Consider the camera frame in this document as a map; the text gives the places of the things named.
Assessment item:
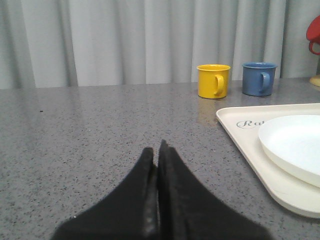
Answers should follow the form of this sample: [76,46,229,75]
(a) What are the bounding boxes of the yellow mug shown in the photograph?
[197,64,231,99]

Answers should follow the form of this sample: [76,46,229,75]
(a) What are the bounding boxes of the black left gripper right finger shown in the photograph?
[157,140,272,240]

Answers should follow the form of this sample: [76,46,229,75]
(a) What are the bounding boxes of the cream rabbit serving tray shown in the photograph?
[216,103,320,219]

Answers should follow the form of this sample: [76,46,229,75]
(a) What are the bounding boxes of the white round plate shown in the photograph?
[258,114,320,187]

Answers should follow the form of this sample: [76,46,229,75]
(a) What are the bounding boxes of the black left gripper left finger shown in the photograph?
[52,147,158,240]

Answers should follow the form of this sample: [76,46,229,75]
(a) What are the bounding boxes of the red mug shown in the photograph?
[306,16,320,56]

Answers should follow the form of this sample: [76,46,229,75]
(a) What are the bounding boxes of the wooden mug tree stand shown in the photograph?
[309,74,320,87]

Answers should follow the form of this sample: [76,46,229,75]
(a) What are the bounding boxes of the grey curtain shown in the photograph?
[0,0,320,89]

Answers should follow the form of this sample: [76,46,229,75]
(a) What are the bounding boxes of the blue mug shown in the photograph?
[242,62,278,97]

